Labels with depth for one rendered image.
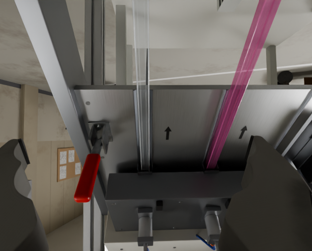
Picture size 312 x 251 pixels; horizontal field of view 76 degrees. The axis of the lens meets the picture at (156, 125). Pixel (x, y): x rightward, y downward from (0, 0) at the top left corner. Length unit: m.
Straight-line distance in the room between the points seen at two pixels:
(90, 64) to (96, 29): 0.09
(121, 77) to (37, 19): 0.44
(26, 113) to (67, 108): 4.34
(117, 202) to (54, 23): 0.25
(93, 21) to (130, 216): 0.44
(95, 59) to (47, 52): 0.29
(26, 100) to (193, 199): 4.42
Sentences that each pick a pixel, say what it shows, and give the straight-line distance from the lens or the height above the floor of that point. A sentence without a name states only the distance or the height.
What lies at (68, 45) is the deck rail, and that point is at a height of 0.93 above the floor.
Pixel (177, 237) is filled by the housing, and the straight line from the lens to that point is 0.45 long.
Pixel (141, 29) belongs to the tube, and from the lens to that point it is 0.20.
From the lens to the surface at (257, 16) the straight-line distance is 0.22.
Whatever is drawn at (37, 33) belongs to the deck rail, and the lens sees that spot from 0.22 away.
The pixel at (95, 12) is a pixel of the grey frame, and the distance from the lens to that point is 0.56.
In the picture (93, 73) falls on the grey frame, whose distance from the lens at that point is 0.51.
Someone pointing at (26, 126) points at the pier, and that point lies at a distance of 4.58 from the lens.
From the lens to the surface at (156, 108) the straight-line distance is 0.26.
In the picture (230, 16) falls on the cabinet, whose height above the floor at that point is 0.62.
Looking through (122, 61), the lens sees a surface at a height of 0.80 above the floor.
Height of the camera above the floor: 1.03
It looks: 3 degrees down
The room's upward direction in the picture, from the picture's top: 179 degrees clockwise
